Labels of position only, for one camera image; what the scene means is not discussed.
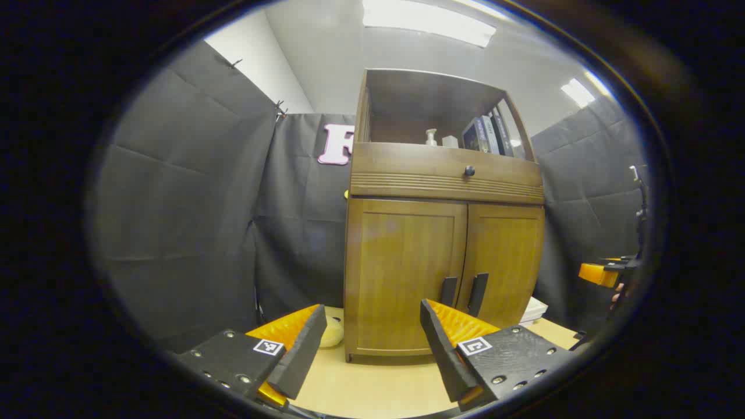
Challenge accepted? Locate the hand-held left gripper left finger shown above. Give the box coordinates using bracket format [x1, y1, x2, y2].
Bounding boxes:
[175, 304, 328, 408]

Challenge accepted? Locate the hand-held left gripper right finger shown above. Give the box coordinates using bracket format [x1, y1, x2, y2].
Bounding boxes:
[420, 299, 577, 411]

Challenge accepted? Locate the brown wooden shoe cabinet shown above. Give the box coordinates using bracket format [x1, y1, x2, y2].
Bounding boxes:
[343, 69, 546, 363]

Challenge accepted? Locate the wooden cabinet door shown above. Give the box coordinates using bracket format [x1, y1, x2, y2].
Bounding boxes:
[456, 203, 546, 330]
[347, 198, 469, 357]

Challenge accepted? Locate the wooden cabinet drawer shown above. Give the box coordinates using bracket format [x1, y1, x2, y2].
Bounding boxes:
[350, 142, 545, 205]

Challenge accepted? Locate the cream round object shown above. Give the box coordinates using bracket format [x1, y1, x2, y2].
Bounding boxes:
[318, 317, 346, 349]

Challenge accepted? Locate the dark metal stand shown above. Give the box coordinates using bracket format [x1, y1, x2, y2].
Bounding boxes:
[629, 165, 650, 258]

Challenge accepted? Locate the white flat stack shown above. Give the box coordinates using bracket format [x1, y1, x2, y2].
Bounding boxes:
[519, 296, 549, 326]

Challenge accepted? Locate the small ceiling light panel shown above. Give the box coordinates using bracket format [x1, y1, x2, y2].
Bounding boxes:
[560, 78, 597, 109]

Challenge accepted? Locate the black backdrop cloth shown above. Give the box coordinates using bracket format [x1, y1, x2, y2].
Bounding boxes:
[92, 41, 648, 351]

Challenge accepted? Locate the large ceiling light panel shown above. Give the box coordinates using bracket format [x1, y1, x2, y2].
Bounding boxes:
[361, 0, 497, 48]

